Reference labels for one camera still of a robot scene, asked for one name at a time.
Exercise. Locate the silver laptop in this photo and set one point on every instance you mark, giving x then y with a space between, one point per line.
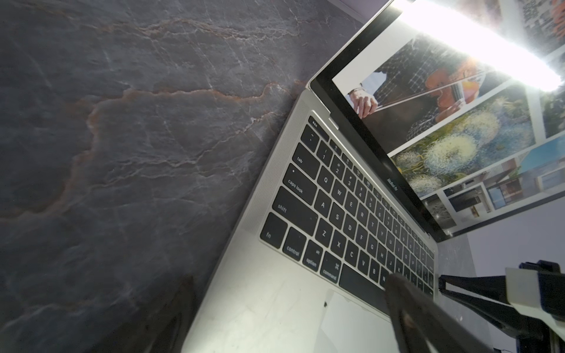
435 119

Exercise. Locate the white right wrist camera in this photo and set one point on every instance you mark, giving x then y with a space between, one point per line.
536 290

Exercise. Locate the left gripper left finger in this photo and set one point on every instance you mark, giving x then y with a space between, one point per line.
161 325

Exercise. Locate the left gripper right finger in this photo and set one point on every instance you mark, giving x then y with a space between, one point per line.
420 325

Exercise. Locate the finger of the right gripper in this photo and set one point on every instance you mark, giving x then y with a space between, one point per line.
487 296

